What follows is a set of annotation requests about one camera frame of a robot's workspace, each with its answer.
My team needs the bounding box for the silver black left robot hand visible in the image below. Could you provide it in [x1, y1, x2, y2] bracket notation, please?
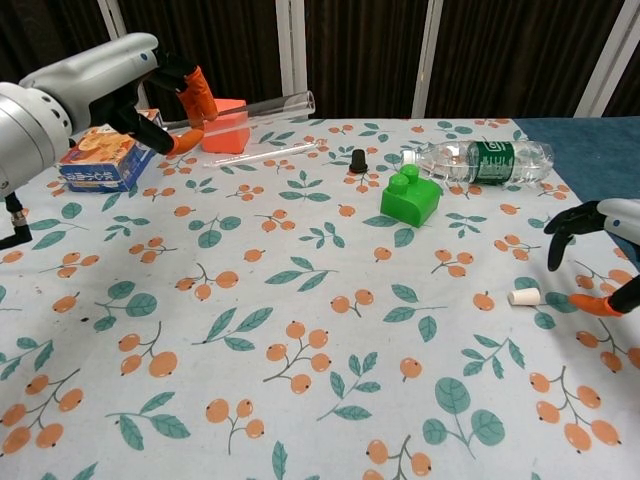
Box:
[19, 32, 219, 156]

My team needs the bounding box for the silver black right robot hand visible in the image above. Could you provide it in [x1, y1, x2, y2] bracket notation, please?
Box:
[543, 198, 640, 319]

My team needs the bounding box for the white rubber stopper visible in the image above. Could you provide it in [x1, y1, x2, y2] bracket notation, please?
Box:
[507, 287, 541, 306]

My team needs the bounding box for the clear glass test tube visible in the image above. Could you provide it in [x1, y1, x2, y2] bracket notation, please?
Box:
[162, 89, 318, 137]

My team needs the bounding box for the blue orange snack box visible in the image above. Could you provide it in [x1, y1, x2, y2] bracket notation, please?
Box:
[58, 108, 164, 194]

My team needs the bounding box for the clear bottle with green label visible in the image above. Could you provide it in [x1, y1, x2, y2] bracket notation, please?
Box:
[401, 139, 556, 188]

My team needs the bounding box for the orange foam cube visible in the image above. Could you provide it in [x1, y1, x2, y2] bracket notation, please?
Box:
[199, 98, 250, 154]

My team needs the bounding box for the green toy building brick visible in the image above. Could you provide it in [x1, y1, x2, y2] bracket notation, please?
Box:
[379, 163, 445, 230]

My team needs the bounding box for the floral orange-fruit tablecloth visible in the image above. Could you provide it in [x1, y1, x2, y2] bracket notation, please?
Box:
[0, 118, 640, 480]

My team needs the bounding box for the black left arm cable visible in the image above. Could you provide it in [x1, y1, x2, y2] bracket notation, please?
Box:
[0, 192, 34, 251]

